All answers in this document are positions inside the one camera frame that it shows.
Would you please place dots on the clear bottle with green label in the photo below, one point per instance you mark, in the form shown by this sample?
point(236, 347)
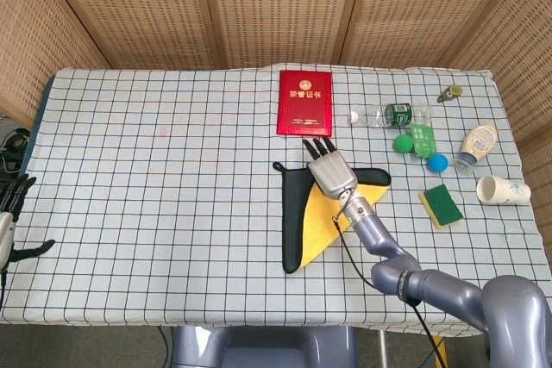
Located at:
point(399, 115)

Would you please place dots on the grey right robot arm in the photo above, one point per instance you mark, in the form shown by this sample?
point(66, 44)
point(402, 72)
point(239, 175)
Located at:
point(448, 286)

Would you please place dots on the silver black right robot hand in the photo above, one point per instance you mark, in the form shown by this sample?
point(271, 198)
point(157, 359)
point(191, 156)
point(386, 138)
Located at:
point(332, 174)

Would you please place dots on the white paper cup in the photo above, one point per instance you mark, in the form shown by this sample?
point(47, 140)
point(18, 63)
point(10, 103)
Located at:
point(504, 191)

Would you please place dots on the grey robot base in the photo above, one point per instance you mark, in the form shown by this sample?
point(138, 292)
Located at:
point(259, 348)

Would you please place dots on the yellow black cloth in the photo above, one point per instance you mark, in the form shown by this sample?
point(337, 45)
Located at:
point(293, 213)

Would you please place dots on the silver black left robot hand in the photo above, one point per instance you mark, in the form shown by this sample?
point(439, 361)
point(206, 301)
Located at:
point(6, 230)

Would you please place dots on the white black grid tablecloth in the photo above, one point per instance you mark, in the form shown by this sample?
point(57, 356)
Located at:
point(129, 213)

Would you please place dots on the green snack packet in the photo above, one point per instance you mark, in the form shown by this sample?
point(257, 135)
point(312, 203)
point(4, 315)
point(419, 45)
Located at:
point(422, 137)

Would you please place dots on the white table leg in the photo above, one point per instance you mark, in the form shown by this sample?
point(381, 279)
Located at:
point(382, 351)

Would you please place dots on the yellow green scrub sponge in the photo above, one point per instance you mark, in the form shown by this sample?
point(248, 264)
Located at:
point(442, 204)

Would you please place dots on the blue ball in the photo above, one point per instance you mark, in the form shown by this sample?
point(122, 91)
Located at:
point(438, 163)

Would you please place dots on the beige squeeze sauce bottle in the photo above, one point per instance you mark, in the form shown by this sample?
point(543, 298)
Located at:
point(476, 141)

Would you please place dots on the woven bamboo folding screen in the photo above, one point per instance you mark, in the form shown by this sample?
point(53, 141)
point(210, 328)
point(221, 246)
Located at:
point(276, 6)

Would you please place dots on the green ball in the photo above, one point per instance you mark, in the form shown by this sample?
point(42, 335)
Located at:
point(403, 144)

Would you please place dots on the red certificate book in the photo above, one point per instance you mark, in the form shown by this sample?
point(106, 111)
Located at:
point(305, 103)

